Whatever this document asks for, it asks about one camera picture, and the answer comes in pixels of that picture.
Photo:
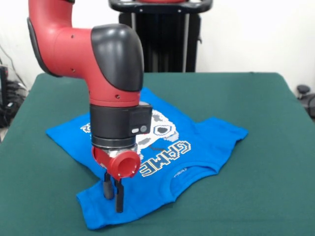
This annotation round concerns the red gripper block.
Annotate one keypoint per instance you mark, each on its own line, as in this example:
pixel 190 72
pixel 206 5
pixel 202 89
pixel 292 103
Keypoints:
pixel 102 157

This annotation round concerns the blue printed shirt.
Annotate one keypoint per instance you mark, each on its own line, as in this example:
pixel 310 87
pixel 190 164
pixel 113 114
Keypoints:
pixel 197 152

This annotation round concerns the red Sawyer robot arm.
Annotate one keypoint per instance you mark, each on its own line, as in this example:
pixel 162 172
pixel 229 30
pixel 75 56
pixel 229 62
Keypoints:
pixel 98 61

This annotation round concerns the black upright stand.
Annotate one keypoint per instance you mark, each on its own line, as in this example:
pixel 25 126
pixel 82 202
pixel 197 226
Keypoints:
pixel 3 83

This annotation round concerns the dark green table cloth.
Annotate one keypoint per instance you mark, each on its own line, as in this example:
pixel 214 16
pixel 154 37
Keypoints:
pixel 270 172

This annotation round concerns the grey chair base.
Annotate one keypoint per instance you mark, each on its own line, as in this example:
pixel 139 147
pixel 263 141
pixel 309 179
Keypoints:
pixel 303 89

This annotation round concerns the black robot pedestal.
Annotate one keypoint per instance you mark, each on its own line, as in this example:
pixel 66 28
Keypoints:
pixel 167 37

